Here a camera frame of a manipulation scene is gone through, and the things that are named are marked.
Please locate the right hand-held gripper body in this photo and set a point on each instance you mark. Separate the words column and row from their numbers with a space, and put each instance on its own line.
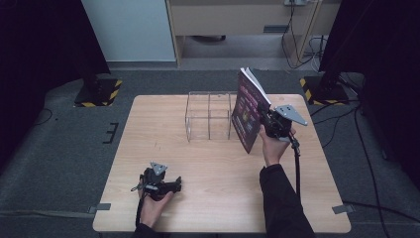
column 280, row 124

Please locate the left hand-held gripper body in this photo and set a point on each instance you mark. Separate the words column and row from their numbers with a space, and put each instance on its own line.
column 153, row 181

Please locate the purple book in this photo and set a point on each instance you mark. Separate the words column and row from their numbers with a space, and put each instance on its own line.
column 247, row 112

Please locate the clear acrylic book rack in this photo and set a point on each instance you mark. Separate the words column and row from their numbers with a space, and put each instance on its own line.
column 208, row 115

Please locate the person's right hand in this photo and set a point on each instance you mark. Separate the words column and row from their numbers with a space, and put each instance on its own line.
column 274, row 148

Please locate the person's left hand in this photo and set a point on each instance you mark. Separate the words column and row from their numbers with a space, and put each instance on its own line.
column 153, row 208

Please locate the striped black stand base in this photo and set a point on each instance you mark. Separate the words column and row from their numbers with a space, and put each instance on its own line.
column 325, row 92
column 99, row 94

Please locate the grey tape strip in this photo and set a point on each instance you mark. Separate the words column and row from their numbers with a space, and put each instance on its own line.
column 99, row 207
column 343, row 209

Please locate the white power strip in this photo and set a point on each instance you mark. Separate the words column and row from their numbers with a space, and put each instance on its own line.
column 295, row 2

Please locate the dark curtain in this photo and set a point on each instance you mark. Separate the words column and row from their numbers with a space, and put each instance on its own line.
column 39, row 59
column 389, row 66

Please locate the white cabinet panel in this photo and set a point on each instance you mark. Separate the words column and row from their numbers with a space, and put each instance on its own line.
column 128, row 29

